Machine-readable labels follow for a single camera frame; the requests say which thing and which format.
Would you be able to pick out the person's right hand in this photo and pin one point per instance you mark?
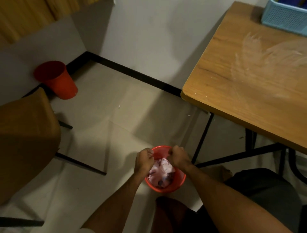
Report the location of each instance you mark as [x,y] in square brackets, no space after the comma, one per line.
[178,157]

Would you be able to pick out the person's left hand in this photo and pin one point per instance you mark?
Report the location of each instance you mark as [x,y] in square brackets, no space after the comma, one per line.
[143,163]

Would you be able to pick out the blue plastic basket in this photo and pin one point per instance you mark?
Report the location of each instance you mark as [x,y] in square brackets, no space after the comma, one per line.
[285,18]

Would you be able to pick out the person's left forearm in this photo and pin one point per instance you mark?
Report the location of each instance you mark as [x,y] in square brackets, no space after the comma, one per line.
[115,206]

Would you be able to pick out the person's right forearm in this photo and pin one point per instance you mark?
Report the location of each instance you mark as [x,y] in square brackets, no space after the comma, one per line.
[230,204]

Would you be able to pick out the person's right foot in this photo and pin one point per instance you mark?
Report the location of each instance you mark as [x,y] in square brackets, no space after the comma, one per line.
[220,172]

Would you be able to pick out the person's left leg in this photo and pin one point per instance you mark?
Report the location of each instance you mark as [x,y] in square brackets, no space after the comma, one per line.
[168,216]

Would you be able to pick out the person's dark shorts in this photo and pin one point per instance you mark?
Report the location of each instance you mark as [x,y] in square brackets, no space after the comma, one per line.
[268,189]

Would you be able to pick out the white wipe piece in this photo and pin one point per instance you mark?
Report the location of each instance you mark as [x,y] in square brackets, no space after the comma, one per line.
[160,172]

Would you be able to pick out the small red waste bin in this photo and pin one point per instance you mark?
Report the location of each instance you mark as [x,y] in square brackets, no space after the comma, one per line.
[178,181]

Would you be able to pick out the wooden table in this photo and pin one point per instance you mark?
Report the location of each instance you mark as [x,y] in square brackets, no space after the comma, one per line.
[227,84]

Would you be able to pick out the black baseboard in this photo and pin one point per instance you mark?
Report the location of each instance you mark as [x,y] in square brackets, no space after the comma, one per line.
[134,73]

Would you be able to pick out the large red plastic bucket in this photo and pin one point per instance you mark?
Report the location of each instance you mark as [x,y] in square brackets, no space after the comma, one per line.
[61,84]

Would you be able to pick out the brown chair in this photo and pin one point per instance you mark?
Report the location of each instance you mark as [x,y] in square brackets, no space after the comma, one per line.
[26,144]

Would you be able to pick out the brown wooden board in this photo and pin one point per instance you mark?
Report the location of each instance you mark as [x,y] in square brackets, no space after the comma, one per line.
[24,16]

